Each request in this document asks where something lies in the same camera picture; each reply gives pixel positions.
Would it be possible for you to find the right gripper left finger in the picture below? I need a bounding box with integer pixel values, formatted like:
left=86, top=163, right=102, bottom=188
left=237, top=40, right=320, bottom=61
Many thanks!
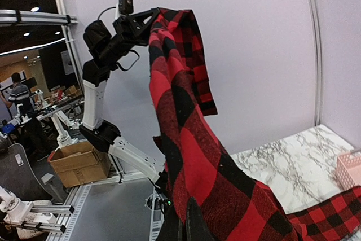
left=157, top=205, right=186, bottom=241

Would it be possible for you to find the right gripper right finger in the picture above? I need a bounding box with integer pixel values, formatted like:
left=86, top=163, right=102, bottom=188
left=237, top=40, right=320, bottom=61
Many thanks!
left=185, top=197, right=214, bottom=241

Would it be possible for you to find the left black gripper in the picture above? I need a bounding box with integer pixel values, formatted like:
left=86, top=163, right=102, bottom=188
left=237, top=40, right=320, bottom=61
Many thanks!
left=96, top=7, right=160, bottom=60

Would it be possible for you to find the red black plaid shirt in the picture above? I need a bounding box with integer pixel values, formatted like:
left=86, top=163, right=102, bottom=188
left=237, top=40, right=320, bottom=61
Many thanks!
left=149, top=8, right=360, bottom=240

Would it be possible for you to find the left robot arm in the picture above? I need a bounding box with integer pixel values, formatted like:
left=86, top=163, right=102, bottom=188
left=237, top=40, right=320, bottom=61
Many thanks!
left=80, top=8, right=167, bottom=194

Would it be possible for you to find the cardboard box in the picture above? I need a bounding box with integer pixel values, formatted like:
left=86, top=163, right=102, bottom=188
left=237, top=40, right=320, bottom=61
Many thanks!
left=48, top=141, right=111, bottom=188

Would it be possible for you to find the person in striped shirt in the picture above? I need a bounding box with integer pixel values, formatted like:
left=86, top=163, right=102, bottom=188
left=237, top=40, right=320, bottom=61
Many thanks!
left=1, top=72, right=52, bottom=161

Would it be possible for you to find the pink plastic basket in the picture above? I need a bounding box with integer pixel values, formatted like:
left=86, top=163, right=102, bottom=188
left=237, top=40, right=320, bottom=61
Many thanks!
left=336, top=149, right=361, bottom=190

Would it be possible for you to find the grey office chair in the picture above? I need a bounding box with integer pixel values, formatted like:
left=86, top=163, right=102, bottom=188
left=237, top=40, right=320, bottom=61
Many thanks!
left=1, top=143, right=68, bottom=205

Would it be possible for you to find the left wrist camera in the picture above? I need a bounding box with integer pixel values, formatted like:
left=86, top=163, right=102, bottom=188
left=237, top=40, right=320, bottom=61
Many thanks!
left=115, top=0, right=134, bottom=19

